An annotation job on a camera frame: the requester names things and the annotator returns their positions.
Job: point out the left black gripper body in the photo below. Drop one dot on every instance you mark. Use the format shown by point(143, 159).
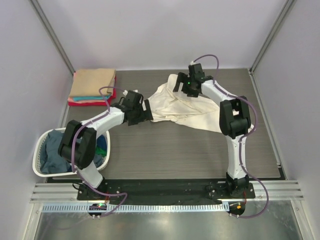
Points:
point(144, 110)

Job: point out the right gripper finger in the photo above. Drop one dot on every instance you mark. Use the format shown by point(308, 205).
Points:
point(190, 92)
point(181, 79)

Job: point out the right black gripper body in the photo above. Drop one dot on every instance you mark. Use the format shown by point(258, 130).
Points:
point(182, 83)

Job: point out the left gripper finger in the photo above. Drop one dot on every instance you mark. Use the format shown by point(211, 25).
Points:
point(146, 107)
point(142, 118)

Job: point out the cream white t shirt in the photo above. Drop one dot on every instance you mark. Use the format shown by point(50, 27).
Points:
point(195, 112)

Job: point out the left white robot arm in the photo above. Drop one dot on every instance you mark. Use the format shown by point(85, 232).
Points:
point(79, 140)

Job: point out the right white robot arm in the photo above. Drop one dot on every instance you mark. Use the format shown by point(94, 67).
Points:
point(234, 123)

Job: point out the folded red t shirt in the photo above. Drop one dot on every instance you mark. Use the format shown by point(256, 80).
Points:
point(105, 92)

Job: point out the blue garment in basket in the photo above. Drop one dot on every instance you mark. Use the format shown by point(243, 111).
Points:
point(101, 142)

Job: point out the folded teal t shirt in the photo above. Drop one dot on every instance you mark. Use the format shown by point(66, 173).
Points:
point(88, 98)

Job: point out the green garment in basket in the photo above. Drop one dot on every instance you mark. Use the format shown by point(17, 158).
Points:
point(100, 151)

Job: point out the folded tan t shirt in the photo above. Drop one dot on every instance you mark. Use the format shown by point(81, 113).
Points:
point(87, 82)

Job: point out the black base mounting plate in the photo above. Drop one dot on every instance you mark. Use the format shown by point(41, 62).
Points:
point(161, 189)

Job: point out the grey blue shirt in basket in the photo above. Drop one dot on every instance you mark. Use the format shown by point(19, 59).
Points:
point(50, 161)

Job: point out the white plastic laundry basket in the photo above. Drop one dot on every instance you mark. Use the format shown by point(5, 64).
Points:
point(99, 162)

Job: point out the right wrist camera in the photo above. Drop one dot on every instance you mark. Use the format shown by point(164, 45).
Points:
point(196, 72)

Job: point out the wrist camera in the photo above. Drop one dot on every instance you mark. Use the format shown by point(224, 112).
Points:
point(132, 99)
point(196, 72)

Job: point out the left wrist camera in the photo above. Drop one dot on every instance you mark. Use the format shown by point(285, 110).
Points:
point(132, 99)

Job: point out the slotted white cable duct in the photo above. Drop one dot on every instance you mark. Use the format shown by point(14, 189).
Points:
point(105, 208)

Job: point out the aluminium rail beam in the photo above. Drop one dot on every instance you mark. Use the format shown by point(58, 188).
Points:
point(278, 190)

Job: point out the right aluminium corner post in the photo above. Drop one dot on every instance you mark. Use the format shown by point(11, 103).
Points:
point(280, 19)

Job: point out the aluminium corner post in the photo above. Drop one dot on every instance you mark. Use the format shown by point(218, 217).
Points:
point(51, 33)
point(280, 19)

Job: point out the left aluminium corner post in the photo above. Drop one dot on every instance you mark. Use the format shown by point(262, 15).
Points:
point(51, 33)

